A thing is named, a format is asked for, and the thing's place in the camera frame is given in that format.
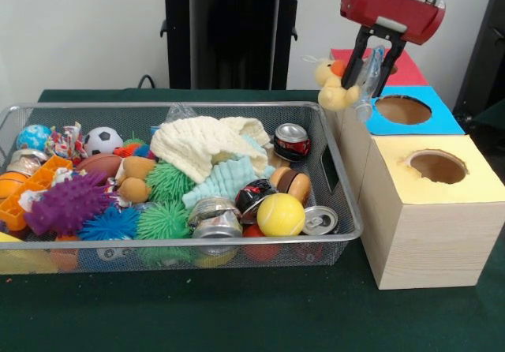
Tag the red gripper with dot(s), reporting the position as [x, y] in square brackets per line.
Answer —
[390, 9]

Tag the clear blue-printed plastic packet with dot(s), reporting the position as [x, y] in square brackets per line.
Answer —
[369, 80]

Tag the yellow plush duck toy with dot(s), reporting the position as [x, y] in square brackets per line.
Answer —
[335, 91]

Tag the small toy hamburger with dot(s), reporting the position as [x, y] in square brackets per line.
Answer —
[290, 185]

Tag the cream knitted cloth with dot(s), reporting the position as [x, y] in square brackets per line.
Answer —
[197, 145]

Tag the purple spiky ball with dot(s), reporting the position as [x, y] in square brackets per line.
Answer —
[67, 206]

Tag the wooden box with three holes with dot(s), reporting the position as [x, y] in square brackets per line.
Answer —
[430, 226]

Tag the clear shallow mesh bin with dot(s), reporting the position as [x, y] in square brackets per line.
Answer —
[158, 249]

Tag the black side stand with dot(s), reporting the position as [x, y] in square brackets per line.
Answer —
[489, 52]

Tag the red soda can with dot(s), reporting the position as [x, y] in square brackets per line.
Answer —
[292, 140]

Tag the silver can with pull tab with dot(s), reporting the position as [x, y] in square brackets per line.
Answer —
[319, 220]

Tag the yellow tennis ball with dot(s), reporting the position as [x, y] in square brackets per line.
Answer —
[280, 214]

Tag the light teal cloth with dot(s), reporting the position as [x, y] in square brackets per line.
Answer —
[221, 182]

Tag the clear plastic bag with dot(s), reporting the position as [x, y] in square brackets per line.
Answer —
[178, 111]

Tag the crushed silver can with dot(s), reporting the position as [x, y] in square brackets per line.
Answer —
[215, 218]

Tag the green spiky ball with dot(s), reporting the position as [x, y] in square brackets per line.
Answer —
[163, 221]

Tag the small soccer ball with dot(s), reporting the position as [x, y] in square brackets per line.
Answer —
[102, 140]

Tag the dark green table cloth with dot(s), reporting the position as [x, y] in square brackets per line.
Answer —
[237, 312]

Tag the small orange basketball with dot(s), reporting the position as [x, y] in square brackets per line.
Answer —
[9, 185]

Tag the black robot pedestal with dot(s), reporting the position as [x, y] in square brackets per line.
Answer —
[237, 36]

